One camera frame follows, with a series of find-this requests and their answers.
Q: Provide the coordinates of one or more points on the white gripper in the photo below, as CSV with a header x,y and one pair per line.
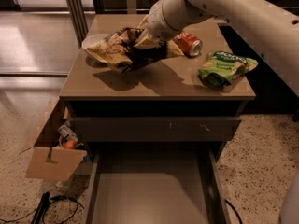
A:
x,y
157,23

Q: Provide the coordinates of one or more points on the brown chip bag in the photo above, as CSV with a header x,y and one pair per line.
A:
x,y
117,51

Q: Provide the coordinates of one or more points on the orange soda can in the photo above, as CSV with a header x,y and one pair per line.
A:
x,y
189,44

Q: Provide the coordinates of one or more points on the closed top drawer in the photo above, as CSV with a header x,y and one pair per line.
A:
x,y
155,129

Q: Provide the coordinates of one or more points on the cardboard box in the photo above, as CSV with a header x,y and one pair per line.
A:
x,y
50,160

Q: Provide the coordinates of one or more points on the orange fruit in box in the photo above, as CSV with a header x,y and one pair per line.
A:
x,y
70,144

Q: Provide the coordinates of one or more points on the grey drawer cabinet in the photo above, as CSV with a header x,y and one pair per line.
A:
x,y
168,88

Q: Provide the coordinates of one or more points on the open middle drawer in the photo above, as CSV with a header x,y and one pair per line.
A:
x,y
156,183

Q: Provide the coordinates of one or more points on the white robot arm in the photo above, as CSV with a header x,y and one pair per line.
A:
x,y
271,31

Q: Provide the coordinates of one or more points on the green chip bag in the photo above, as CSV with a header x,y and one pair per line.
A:
x,y
222,68

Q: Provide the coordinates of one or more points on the white ceramic bowl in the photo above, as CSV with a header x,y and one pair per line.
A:
x,y
92,39

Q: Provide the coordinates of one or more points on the silver packet in box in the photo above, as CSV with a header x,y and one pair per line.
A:
x,y
67,133

